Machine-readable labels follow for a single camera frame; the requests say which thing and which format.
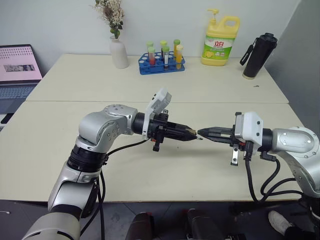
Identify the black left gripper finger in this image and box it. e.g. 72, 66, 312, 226
174, 121, 193, 133
173, 130, 198, 143

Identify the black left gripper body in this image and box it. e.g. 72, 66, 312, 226
148, 109, 176, 152

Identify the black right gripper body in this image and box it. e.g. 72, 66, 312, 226
229, 111, 252, 167

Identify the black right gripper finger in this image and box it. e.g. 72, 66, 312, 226
200, 132, 235, 144
197, 126, 234, 135

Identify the blue test tube rack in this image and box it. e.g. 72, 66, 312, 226
138, 50, 187, 76

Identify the cream-capped tube orange liquid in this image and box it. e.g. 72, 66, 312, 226
175, 44, 185, 70

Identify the green-capped tube white label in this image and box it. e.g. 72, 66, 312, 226
162, 45, 171, 71

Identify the green-capped tube red liquid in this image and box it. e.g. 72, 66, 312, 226
146, 41, 157, 67

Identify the yellow detergent pump bottle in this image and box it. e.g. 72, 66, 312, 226
200, 8, 241, 67

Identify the green-capped tube dark liquid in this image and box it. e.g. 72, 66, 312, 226
159, 39, 168, 59

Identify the dark rounded shape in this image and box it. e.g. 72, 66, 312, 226
124, 211, 156, 240
183, 208, 221, 240

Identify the white ceramic vase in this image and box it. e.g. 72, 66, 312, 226
109, 35, 130, 70

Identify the white shoe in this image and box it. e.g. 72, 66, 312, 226
268, 210, 296, 236

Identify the dried flower bunch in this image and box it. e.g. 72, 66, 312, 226
91, 0, 125, 40

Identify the open grey laptop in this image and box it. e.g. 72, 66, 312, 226
0, 44, 44, 115

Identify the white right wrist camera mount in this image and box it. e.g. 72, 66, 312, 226
234, 111, 265, 147

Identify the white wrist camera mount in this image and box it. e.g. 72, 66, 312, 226
234, 111, 265, 147
142, 87, 173, 140

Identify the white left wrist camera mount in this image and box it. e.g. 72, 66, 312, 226
142, 87, 173, 140

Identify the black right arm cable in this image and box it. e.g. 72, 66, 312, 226
243, 141, 305, 203
259, 151, 305, 199

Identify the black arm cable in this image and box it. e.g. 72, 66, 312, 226
243, 141, 305, 203
79, 138, 155, 240
259, 151, 305, 199

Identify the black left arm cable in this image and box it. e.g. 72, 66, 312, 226
79, 138, 155, 240

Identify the black bottle with strap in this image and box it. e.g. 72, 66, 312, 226
239, 32, 279, 81

